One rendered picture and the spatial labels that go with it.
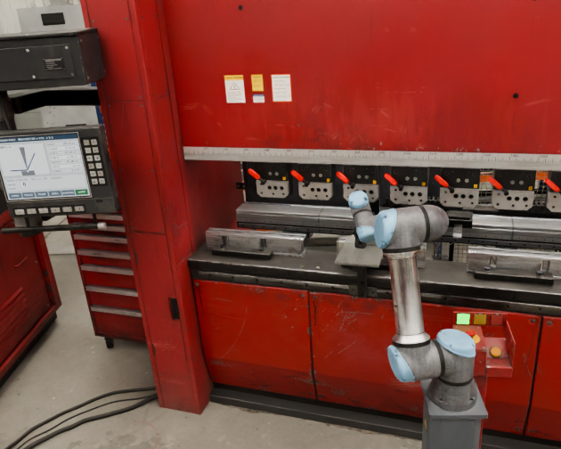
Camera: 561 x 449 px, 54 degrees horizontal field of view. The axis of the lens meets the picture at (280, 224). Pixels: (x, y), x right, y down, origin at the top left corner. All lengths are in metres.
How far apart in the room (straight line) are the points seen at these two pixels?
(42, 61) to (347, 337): 1.71
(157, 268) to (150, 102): 0.79
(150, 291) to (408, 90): 1.51
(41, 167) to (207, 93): 0.75
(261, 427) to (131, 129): 1.60
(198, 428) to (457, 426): 1.51
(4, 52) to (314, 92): 1.19
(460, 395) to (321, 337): 0.94
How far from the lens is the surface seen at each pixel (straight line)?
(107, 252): 3.29
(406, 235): 1.68
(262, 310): 2.66
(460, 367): 1.82
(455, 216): 2.62
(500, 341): 2.30
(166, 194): 2.47
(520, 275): 2.43
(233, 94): 2.42
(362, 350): 2.62
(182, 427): 3.06
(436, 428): 1.95
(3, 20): 7.45
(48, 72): 2.31
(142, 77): 2.37
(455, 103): 2.23
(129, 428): 3.14
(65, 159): 2.34
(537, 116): 2.25
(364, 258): 2.28
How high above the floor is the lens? 2.03
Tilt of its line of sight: 23 degrees down
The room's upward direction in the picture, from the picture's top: 4 degrees counter-clockwise
